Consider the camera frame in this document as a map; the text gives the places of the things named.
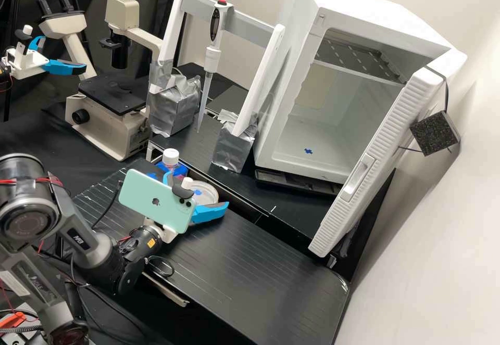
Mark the pipette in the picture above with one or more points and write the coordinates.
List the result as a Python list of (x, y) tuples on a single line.
[(213, 54)]

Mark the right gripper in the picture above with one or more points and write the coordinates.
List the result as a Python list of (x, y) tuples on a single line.
[(166, 234)]

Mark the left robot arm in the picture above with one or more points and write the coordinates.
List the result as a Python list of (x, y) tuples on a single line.
[(3, 68)]

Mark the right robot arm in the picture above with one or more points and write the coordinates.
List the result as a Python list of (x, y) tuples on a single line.
[(88, 245)]

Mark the small bottle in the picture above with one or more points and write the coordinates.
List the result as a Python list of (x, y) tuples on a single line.
[(170, 158)]

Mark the incubator door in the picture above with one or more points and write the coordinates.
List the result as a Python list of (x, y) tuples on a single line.
[(375, 157)]

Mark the white pipette stand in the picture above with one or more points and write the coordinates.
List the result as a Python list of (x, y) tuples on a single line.
[(172, 29)]

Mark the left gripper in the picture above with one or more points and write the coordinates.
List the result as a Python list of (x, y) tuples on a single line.
[(26, 62)]

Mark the white incubator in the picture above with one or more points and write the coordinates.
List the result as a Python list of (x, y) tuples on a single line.
[(351, 21)]

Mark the right wrist camera phone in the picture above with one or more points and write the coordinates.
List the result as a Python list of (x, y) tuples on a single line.
[(156, 198)]

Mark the cream microscope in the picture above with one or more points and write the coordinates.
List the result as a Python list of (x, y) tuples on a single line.
[(105, 122)]

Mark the black platform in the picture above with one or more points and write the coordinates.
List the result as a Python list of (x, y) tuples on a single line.
[(273, 204), (250, 274)]

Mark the blue bottle holder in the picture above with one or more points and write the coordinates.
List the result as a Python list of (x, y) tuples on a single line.
[(181, 170)]

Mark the petri dish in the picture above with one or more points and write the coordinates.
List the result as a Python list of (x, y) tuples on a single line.
[(207, 193)]

